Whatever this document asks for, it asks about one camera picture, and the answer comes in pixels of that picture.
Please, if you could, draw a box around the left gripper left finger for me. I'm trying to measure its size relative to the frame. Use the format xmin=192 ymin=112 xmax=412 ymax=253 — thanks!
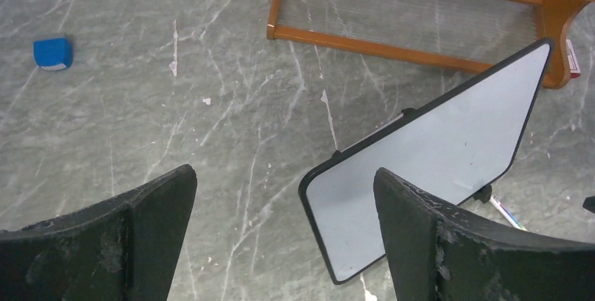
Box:
xmin=1 ymin=164 xmax=197 ymax=300

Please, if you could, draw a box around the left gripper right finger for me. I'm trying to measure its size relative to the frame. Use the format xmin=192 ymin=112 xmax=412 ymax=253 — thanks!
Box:
xmin=373 ymin=168 xmax=594 ymax=300

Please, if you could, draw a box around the red whiteboard marker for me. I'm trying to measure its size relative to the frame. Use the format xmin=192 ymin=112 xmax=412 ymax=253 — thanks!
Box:
xmin=489 ymin=194 xmax=527 ymax=231

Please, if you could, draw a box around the whiteboard with black frame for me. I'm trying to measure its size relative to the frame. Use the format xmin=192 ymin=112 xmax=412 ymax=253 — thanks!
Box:
xmin=298 ymin=38 xmax=554 ymax=285

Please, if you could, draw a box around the blue eraser on table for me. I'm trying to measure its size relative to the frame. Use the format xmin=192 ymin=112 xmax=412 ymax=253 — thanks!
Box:
xmin=33 ymin=36 xmax=73 ymax=71

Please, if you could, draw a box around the small red white box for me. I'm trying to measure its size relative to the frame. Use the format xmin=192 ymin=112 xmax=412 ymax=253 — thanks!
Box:
xmin=566 ymin=39 xmax=581 ymax=79

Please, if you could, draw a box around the wooden two-tier rack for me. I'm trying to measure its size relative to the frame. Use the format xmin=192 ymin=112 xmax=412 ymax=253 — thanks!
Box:
xmin=266 ymin=0 xmax=594 ymax=89

